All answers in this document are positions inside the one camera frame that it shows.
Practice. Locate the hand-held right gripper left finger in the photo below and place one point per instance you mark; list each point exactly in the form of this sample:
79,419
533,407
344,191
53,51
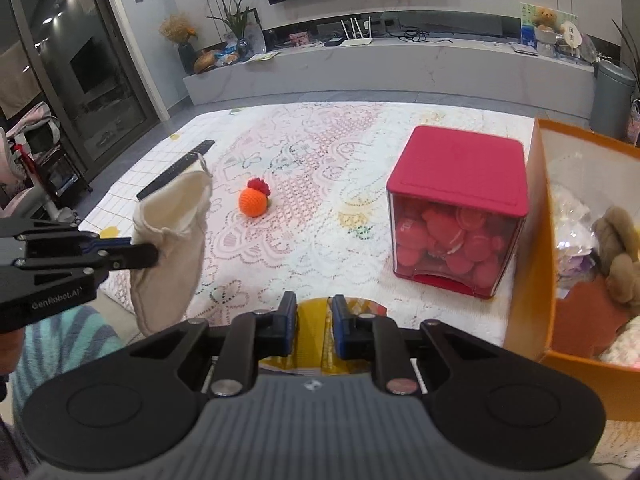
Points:
289,325

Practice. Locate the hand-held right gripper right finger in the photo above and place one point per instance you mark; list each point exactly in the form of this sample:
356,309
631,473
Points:
340,327

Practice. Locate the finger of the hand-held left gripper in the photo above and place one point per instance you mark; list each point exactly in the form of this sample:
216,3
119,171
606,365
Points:
107,241
135,256

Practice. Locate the yellow snack packet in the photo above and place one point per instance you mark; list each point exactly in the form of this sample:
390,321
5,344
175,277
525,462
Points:
315,330

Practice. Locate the cream cloth pouch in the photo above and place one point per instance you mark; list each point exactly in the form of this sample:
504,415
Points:
170,240

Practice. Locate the red lidded clear box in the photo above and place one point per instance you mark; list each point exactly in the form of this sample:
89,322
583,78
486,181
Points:
457,165

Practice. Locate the orange cardboard box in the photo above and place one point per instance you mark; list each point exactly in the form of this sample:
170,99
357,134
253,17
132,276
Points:
530,260

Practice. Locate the clear plastic packet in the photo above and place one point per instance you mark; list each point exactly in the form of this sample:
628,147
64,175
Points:
575,240

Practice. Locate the brown yarn skein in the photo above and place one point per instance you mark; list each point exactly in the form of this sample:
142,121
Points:
620,255

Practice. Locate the person's left forearm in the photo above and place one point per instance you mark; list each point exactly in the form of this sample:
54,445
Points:
60,350

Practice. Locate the pink white lace blanket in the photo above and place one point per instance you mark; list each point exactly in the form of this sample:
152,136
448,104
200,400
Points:
325,260

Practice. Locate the black remote control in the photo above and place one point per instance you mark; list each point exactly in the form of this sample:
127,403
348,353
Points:
175,170

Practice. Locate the grey chair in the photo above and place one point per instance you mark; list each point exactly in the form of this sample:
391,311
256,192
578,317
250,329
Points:
35,160

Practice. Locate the orange crochet ball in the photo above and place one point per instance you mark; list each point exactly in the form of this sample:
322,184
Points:
252,202

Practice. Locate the red crochet ball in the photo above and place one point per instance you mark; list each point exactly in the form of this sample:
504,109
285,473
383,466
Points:
261,184

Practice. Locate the bread loaf bag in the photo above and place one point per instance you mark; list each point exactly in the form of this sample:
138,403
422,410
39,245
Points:
204,62

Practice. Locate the dried flowers in vase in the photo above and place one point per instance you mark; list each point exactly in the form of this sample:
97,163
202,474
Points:
179,35

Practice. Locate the snack packs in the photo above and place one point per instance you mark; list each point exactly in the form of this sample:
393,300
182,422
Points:
227,56

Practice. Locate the loose papers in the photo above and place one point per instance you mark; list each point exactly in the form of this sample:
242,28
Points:
262,57

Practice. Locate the green plant in vase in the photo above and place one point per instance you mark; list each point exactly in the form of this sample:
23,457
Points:
242,25

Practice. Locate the grey low cabinet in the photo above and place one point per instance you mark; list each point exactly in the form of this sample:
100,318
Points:
400,75

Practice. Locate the pink card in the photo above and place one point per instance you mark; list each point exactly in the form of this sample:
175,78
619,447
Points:
299,38

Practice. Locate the small black box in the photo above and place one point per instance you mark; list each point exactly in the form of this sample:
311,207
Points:
333,42

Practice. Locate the white router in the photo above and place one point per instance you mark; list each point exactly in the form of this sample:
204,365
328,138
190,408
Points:
357,40

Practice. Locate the grey trash can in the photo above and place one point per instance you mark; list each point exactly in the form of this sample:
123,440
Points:
612,100

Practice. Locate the green blue picture card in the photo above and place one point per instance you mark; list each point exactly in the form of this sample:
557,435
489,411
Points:
526,22

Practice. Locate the pastel woven bag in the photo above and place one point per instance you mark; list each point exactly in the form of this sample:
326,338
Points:
635,125

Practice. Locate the teddy bear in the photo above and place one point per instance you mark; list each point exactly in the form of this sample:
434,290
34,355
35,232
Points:
544,25

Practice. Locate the round white sign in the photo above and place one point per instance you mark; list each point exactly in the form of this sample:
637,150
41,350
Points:
570,35

